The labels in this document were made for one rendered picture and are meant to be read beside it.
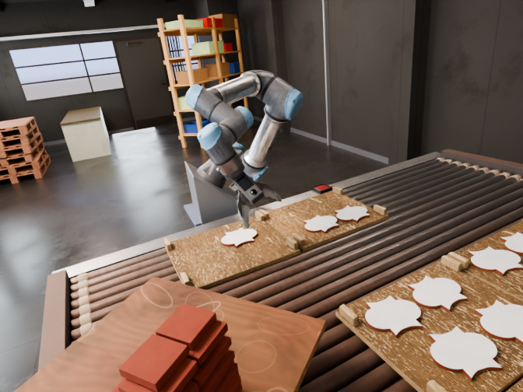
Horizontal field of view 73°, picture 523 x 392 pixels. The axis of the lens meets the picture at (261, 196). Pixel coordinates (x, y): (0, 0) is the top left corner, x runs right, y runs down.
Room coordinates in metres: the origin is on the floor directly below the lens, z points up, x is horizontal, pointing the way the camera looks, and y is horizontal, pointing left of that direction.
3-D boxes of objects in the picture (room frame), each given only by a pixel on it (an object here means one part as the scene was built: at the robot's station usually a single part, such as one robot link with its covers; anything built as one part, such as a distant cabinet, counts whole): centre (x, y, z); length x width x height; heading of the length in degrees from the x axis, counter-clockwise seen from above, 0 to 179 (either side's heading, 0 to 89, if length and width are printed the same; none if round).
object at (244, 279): (1.16, -0.33, 0.90); 1.95 x 0.05 x 0.05; 115
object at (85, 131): (7.63, 3.52, 0.37); 2.15 x 0.69 x 0.73; 21
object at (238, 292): (1.11, -0.35, 0.90); 1.95 x 0.05 x 0.05; 115
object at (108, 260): (1.54, -0.15, 0.88); 2.08 x 0.09 x 0.06; 115
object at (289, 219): (1.31, -0.24, 0.93); 0.41 x 0.35 x 0.02; 115
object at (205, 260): (1.13, 0.14, 0.93); 0.41 x 0.35 x 0.02; 113
